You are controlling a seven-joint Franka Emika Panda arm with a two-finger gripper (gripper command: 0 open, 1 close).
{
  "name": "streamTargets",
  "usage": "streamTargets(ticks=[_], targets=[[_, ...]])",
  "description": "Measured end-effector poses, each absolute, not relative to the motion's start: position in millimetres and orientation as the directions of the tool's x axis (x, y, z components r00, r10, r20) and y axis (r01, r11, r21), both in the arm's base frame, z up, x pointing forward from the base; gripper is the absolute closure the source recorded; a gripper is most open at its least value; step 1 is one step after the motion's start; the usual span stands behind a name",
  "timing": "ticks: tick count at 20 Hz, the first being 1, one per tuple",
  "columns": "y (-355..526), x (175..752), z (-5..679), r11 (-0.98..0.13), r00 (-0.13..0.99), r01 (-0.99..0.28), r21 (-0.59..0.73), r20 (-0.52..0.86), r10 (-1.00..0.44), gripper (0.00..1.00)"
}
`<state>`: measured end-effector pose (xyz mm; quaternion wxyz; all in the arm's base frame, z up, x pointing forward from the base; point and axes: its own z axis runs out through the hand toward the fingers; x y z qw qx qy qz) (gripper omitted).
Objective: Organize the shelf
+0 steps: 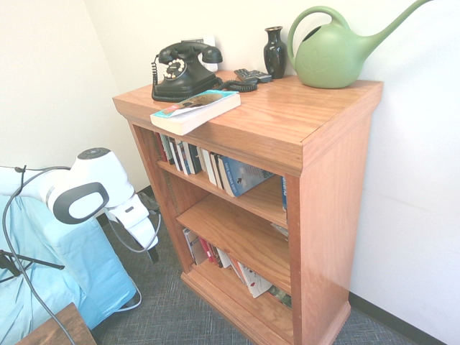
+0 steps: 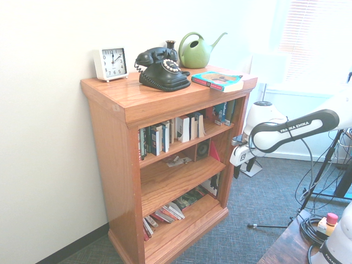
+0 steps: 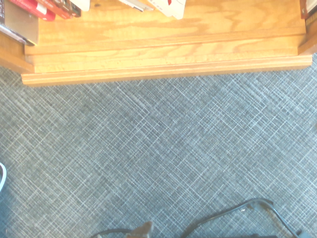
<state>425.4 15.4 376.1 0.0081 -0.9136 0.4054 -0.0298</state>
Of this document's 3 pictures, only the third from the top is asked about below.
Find plain white book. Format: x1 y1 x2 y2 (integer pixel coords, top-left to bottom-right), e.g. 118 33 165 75
70 0 91 12

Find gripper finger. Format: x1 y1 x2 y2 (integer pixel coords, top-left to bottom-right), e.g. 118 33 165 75
133 221 154 238

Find large tan grey book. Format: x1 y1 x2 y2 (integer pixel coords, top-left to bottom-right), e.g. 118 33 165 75
0 0 40 47

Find grey white thin book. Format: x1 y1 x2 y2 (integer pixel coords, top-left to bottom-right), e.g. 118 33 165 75
118 0 155 12

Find thin dark blurred cable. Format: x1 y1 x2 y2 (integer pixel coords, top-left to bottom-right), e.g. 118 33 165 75
90 228 135 238

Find dark spine paperback book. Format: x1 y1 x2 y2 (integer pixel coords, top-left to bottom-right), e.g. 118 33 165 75
63 0 83 18

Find black white cover book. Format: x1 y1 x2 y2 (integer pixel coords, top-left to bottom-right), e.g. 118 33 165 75
299 0 317 26

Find grey power adapter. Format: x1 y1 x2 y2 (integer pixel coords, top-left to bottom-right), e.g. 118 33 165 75
296 229 314 238

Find brown red paperback book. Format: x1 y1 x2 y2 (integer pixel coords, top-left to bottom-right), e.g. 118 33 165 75
37 0 75 20

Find white book with red print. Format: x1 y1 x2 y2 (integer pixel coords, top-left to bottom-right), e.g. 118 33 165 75
148 0 187 20

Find white rounded plastic edge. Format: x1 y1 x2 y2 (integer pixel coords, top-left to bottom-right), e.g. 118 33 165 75
0 162 7 192

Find black floor cable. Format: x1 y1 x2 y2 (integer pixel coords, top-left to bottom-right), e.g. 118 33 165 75
180 197 301 238

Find wooden bookshelf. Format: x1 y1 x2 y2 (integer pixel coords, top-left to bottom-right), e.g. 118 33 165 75
0 0 317 87

